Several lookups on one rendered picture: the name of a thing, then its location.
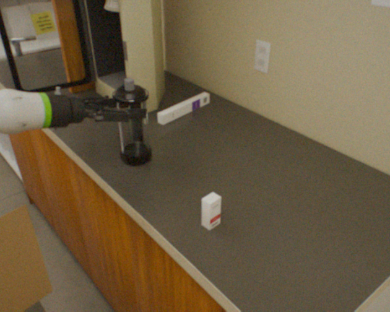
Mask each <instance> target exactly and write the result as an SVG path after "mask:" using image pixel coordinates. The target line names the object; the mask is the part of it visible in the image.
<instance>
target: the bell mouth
mask: <svg viewBox="0 0 390 312"><path fill-rule="evenodd" d="M104 8H105V9H106V10H108V11H115V12H119V4H118V0H106V3H105V7H104Z"/></svg>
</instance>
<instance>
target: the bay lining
mask: <svg viewBox="0 0 390 312"><path fill-rule="evenodd" d="M85 1H86V6H87V14H88V20H89V28H90V36H91V39H92V46H93V53H94V59H95V67H96V73H97V77H98V78H99V77H104V76H108V75H111V74H116V73H119V72H123V71H126V64H125V58H124V46H123V33H121V21H120V14H119V12H115V11H108V10H106V9H105V8H104V7H105V3H106V0H85Z"/></svg>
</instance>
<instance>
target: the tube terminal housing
mask: <svg viewBox="0 0 390 312"><path fill-rule="evenodd" d="M118 4H119V14H120V21H121V33H123V41H125V42H126V44H127V51H128V61H127V60H125V64H126V77H127V78H129V77H130V78H133V79H134V85H139V86H141V87H142V88H144V89H146V90H147V91H148V93H149V97H148V100H147V101H146V102H147V112H150V111H154V110H157V109H158V106H159V104H160V102H161V99H162V97H163V94H164V91H165V76H164V62H163V35H162V8H161V0H118ZM85 7H86V11H87V6H86V1H85ZM87 20H88V14H87ZM88 25H89V20H88ZM89 34H90V28H89ZM90 41H91V42H92V39H91V36H90ZM92 51H93V46H92ZM93 59H94V53H93ZM94 64H95V59H94ZM95 73H96V67H95ZM96 77H97V73H96ZM95 88H96V92H97V93H99V94H101V95H103V96H104V97H105V95H108V96H109V98H112V93H113V92H114V91H115V89H113V88H111V87H110V86H108V85H107V84H106V83H104V82H102V81H100V80H99V79H98V77H97V82H96V81H95Z"/></svg>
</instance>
